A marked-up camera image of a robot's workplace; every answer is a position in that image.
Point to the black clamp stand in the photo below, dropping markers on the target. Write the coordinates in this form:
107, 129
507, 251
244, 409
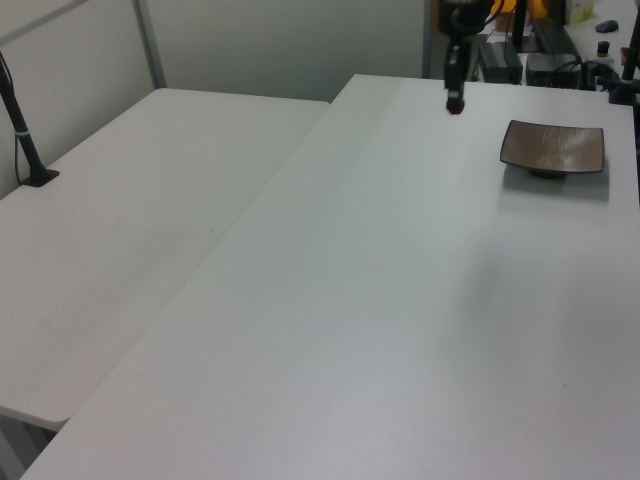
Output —
624, 85

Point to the square brown ceramic plate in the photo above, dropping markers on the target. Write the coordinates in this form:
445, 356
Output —
554, 148

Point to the black power supply box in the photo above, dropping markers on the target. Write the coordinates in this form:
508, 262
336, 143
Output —
500, 60

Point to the orange object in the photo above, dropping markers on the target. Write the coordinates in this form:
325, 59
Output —
535, 7

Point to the black vertical post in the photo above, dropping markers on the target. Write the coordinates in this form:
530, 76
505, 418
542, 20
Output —
519, 25

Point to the green and white box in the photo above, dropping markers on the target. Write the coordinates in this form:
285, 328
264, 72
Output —
581, 11

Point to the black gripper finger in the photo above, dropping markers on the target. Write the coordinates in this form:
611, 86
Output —
451, 75
461, 75

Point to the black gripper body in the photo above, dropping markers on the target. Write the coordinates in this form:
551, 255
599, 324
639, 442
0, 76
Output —
465, 15

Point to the dark computer mouse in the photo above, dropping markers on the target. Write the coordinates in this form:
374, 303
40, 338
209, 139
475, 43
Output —
607, 25

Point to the black electronics box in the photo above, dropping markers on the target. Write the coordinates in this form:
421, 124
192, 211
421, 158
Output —
552, 67

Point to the black camera stand pole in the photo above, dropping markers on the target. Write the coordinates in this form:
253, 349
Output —
20, 125

